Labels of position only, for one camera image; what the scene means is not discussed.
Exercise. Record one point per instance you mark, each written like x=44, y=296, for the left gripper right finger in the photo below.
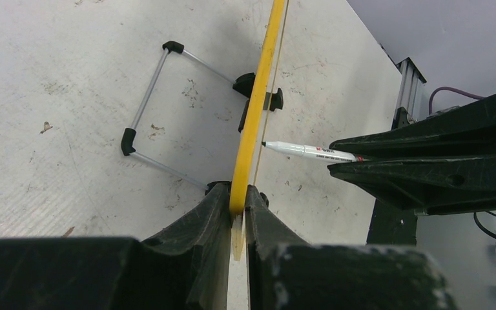
x=286, y=272

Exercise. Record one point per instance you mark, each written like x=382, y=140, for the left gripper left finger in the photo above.
x=184, y=266

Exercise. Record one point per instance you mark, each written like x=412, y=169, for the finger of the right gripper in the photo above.
x=467, y=130
x=433, y=186

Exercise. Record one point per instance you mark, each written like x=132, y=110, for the yellow framed whiteboard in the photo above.
x=253, y=132

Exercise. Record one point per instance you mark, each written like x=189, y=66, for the white marker pen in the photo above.
x=312, y=152

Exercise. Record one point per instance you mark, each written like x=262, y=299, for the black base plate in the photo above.
x=392, y=226

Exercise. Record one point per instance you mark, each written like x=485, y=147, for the right aluminium rail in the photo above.
x=410, y=95

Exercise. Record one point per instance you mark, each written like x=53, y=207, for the wire whiteboard stand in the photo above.
x=190, y=119

